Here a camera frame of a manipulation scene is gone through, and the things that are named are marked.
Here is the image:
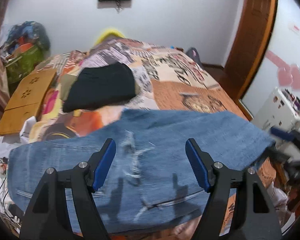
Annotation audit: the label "white wardrobe door with hearts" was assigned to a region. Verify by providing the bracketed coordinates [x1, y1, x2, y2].
[240, 0, 300, 155]

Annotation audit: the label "wooden door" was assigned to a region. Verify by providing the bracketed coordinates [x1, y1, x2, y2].
[225, 0, 278, 107]

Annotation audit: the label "green storage box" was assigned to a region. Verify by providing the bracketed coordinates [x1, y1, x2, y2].
[4, 46, 45, 84]

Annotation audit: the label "blue denim pants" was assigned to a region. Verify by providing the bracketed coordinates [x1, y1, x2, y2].
[9, 109, 277, 233]

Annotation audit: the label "white box with stickers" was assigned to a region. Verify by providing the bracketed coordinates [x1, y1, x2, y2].
[252, 87, 300, 143]

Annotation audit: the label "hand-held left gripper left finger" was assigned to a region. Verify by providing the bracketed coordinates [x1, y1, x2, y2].
[19, 138, 117, 240]

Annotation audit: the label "yellow foam tube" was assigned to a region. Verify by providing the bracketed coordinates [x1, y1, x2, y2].
[94, 26, 126, 45]

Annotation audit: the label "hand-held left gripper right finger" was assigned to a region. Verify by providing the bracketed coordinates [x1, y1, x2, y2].
[185, 138, 283, 240]

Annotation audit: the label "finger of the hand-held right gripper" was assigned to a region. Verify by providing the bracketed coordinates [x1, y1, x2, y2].
[265, 147, 300, 167]
[270, 127, 300, 145]

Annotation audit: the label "black folded garment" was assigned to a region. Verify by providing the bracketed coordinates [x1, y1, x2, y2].
[62, 62, 138, 113]

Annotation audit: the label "grey bag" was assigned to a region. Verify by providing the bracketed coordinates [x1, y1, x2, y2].
[185, 47, 203, 67]

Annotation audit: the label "pile of clothes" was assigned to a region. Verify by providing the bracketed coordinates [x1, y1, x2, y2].
[0, 21, 51, 55]

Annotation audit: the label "printed blanket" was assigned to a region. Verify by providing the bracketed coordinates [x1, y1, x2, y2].
[0, 36, 290, 240]

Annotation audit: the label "bamboo lap desk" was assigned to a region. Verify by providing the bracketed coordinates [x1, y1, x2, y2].
[0, 69, 57, 136]

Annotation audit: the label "white crumpled cloth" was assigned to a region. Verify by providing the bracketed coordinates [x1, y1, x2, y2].
[0, 116, 37, 162]

